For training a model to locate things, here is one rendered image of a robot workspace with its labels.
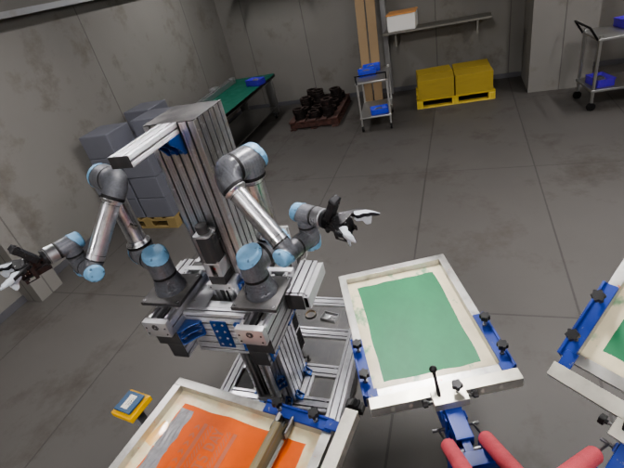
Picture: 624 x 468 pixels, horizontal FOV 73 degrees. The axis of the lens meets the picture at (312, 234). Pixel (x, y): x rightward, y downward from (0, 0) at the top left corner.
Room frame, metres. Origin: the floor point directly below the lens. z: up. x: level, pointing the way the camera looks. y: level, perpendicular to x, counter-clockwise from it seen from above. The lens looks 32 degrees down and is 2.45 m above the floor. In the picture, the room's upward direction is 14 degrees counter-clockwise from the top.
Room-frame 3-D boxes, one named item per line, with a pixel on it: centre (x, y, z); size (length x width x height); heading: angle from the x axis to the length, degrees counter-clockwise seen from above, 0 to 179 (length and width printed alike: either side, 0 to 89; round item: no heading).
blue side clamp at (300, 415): (1.03, 0.22, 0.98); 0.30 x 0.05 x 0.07; 58
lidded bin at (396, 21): (7.71, -2.35, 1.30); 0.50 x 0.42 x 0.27; 66
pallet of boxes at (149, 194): (5.55, 1.76, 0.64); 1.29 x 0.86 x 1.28; 156
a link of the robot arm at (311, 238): (1.39, 0.02, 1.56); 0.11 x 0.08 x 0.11; 132
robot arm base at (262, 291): (1.51, 0.28, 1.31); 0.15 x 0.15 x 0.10
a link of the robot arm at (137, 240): (1.82, 0.82, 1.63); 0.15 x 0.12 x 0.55; 40
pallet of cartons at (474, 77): (7.11, -2.95, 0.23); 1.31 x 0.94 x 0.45; 66
